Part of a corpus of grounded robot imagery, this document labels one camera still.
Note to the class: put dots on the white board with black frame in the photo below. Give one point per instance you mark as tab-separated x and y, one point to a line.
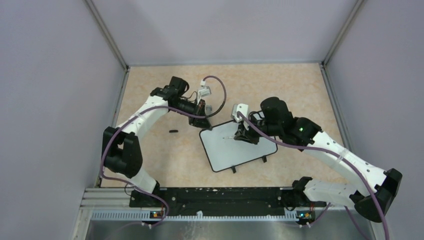
223	154

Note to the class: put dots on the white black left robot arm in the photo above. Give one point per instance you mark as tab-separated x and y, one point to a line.
121	145

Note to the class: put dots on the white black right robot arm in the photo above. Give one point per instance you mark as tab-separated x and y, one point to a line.
370	190

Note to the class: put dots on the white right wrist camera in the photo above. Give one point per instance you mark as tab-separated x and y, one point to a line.
239	110

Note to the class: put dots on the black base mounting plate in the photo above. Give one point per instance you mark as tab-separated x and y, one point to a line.
224	201

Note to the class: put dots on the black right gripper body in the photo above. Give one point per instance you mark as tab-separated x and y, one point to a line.
251	130

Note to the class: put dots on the grey plastic block rod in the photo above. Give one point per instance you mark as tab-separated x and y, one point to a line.
208	109

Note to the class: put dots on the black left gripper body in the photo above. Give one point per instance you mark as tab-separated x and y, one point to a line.
201	106

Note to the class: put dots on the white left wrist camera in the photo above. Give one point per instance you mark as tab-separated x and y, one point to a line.
203	91

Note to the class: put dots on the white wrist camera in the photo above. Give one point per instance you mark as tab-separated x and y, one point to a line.
203	91
239	110

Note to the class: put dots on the white cable duct strip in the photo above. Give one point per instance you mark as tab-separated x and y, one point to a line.
147	216

